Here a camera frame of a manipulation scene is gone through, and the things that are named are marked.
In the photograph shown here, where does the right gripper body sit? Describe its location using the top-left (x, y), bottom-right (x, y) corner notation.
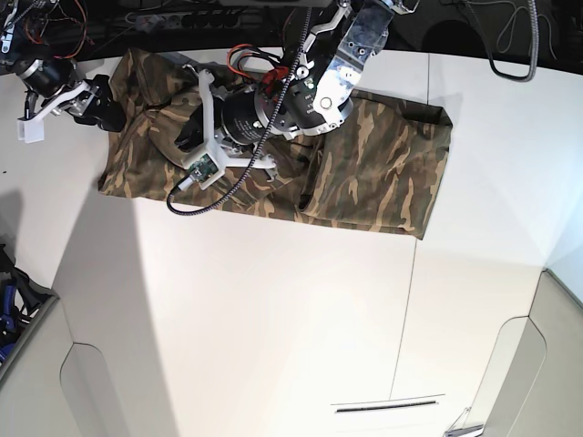
top-left (15, 57), bottom-right (96, 121)

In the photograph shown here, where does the black power strip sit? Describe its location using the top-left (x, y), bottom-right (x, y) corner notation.
top-left (125, 9), bottom-right (261, 32)

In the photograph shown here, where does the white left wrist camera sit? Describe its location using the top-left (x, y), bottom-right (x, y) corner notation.
top-left (181, 152), bottom-right (225, 190)

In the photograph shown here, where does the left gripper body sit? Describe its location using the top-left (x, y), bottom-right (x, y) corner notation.
top-left (179, 64), bottom-right (281, 182)

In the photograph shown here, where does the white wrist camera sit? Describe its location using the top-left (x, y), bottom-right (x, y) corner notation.
top-left (17, 117), bottom-right (45, 144)
top-left (181, 152), bottom-right (225, 190)

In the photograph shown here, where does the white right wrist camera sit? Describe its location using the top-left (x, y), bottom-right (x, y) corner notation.
top-left (17, 117), bottom-right (45, 144)

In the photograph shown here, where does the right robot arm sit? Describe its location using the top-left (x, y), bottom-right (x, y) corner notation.
top-left (1, 1), bottom-right (127, 143)

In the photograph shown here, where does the camouflage T-shirt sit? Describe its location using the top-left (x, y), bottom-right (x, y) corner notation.
top-left (97, 48), bottom-right (453, 239)

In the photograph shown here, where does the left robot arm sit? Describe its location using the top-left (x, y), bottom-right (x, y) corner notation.
top-left (176, 1), bottom-right (417, 191)

